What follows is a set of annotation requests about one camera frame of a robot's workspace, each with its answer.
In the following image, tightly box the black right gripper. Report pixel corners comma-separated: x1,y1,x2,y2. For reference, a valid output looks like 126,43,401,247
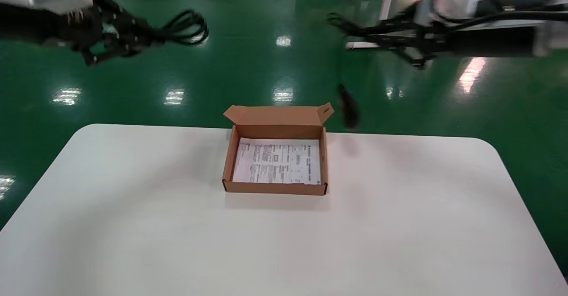
328,13,540,70

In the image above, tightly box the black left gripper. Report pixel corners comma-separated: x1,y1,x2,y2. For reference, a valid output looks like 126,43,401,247
42,0,167,66

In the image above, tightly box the black wired computer mouse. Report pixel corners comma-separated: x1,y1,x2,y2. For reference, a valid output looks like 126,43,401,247
328,14,360,130

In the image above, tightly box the open brown cardboard box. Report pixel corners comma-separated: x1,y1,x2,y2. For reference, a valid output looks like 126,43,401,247
223,103,334,196

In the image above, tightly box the white stand with foot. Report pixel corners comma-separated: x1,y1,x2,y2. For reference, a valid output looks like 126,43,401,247
345,0,407,50

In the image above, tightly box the printed white paper sheet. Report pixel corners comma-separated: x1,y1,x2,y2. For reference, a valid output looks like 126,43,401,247
232,138,321,185

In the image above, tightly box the grey right wrist camera bracket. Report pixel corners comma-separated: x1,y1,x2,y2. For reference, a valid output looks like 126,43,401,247
470,0,568,31

